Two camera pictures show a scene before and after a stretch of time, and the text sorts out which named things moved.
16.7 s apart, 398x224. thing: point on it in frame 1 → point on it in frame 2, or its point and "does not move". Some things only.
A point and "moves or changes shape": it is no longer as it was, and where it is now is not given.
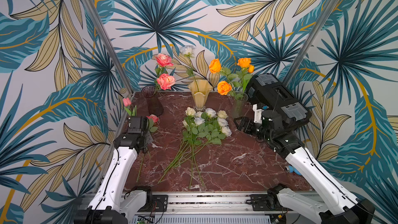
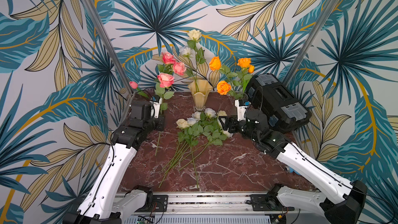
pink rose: (153, 119) moves or changes shape
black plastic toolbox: (269, 89) does not move
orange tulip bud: (247, 77) does not move
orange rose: (224, 87) does not move
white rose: (188, 51) does not move
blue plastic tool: (292, 169) does not move
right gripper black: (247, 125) → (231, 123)
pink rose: (163, 60) moves or changes shape
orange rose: (215, 67) does not move
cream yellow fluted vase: (200, 89) does not move
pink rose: (166, 81) → (179, 68)
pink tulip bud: (127, 102) → (134, 85)
